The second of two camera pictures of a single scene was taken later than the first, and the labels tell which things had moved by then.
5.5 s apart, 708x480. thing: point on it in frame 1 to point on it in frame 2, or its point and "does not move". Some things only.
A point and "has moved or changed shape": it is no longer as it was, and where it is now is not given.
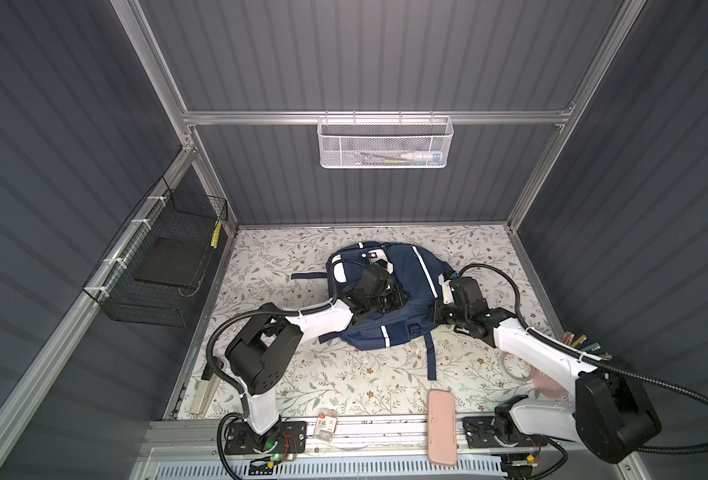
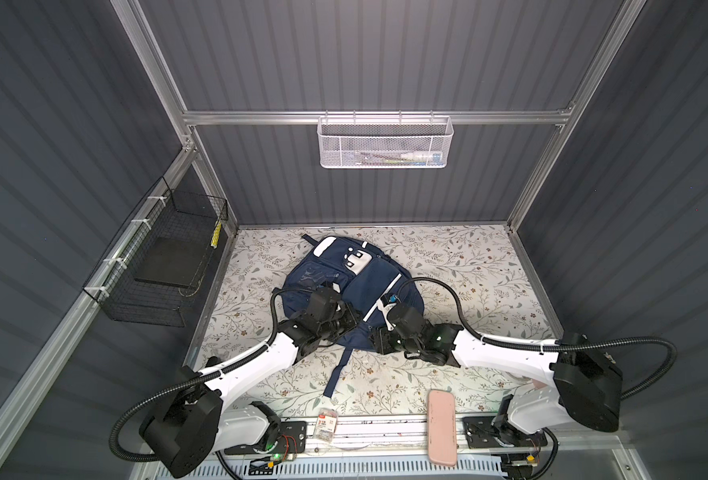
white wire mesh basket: (384, 142) does not move
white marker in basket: (421, 156) does not move
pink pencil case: (442, 427) does not move
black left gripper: (394, 288) to (352, 321)
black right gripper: (438, 312) to (379, 339)
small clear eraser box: (326, 424) does not move
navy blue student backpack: (418, 270) has moved or changed shape
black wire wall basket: (149, 272) does not move
